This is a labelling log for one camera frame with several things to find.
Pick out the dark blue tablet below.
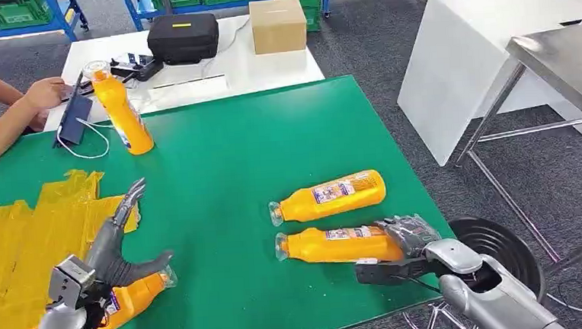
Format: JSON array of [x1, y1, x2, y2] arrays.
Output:
[[48, 69, 97, 149]]

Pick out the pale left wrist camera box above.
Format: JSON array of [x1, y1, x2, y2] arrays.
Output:
[[46, 253, 100, 311]]

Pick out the person's hand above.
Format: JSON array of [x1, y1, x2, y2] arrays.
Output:
[[22, 75, 69, 113]]

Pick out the cardboard box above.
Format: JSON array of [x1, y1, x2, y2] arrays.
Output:
[[248, 0, 310, 56]]

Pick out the black phone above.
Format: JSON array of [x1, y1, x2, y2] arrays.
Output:
[[60, 80, 96, 103]]

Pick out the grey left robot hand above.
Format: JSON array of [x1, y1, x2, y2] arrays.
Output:
[[76, 176, 177, 292]]

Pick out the black carry case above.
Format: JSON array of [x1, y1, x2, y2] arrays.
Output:
[[145, 11, 222, 68]]

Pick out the white charging cable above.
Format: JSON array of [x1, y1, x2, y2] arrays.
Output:
[[55, 114, 117, 163]]

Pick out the green table mat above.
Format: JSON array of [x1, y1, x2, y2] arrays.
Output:
[[0, 69, 462, 329]]

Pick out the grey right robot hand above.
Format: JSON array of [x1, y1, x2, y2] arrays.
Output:
[[350, 212, 446, 288]]

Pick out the white side table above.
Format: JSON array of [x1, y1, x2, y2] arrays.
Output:
[[390, 0, 582, 170]]

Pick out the orange drink bottle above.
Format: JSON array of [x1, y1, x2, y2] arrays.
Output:
[[8, 264, 182, 329], [82, 56, 156, 159], [273, 221, 410, 270], [266, 168, 390, 228]]

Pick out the yellow plastic sheet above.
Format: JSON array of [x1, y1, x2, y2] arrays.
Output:
[[0, 164, 149, 329]]

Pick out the black remote controller with antennas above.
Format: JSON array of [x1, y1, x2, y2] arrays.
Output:
[[108, 50, 166, 85]]

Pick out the thin white cable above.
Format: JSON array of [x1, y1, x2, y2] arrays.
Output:
[[196, 16, 255, 79]]

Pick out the chrome stool legs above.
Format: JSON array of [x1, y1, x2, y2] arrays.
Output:
[[402, 297, 485, 329]]

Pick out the steel bench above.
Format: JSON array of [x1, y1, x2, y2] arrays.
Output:
[[446, 17, 582, 282]]

